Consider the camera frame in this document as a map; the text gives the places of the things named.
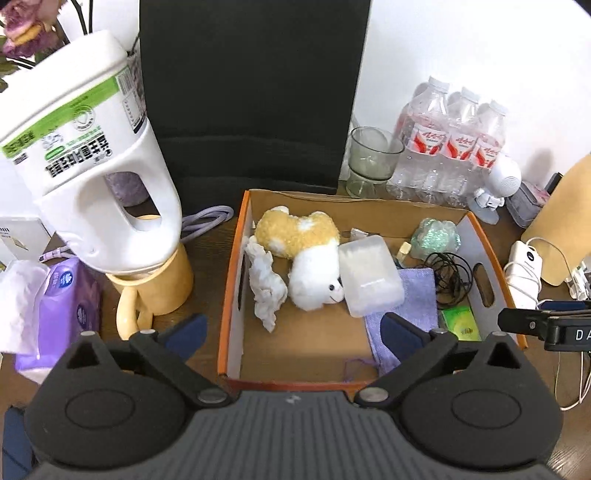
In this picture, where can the water bottle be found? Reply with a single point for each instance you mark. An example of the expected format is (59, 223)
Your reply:
(487, 126)
(458, 146)
(422, 129)

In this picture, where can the dried pink flowers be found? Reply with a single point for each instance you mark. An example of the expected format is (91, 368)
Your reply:
(31, 30)

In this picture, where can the glass cup with spoon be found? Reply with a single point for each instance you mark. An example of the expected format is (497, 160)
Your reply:
(373, 156)

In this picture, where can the red cardboard box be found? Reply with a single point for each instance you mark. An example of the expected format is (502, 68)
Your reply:
(308, 349)

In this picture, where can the white power adapter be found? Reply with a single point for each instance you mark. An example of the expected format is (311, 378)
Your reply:
(523, 275)

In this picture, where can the cream eraser block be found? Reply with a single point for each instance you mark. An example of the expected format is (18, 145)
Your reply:
(403, 252)

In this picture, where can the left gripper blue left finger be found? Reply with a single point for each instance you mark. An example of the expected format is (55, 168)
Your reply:
(186, 337)

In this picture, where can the black paper bag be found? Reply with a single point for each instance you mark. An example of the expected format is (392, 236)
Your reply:
(251, 94)

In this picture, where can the yellow thermos jug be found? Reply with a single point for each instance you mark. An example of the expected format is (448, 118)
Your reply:
(561, 231)

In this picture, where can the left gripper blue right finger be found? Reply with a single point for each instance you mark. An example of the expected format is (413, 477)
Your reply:
(401, 337)

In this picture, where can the green tissue packet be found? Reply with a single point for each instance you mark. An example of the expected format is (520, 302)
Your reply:
(460, 321)

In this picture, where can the purple tissue pack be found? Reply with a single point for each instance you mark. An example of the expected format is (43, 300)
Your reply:
(44, 310)

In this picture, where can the grey small box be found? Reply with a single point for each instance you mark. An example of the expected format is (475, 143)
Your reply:
(526, 203)

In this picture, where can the alpaca plush toy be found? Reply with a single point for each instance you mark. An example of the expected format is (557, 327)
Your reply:
(311, 244)

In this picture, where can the white detergent bottle vase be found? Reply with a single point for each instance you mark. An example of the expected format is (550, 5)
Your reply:
(70, 122)

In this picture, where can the water bottle left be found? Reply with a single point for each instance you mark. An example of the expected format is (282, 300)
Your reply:
(422, 129)

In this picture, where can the water bottle right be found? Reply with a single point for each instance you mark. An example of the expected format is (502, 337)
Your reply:
(487, 126)

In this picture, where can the white tissue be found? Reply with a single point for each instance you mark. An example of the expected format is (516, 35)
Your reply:
(268, 288)

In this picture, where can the white robot speaker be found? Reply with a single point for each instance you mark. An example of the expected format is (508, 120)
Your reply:
(503, 181)

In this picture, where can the translucent cotton swab box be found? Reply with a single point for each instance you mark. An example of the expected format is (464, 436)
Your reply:
(370, 279)

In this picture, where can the yellow mug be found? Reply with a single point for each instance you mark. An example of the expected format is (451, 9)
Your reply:
(155, 293)

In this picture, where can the water bottle middle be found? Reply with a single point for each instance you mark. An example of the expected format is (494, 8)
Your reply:
(458, 146)

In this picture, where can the purple knitted pouch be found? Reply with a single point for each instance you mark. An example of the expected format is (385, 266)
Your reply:
(419, 308)

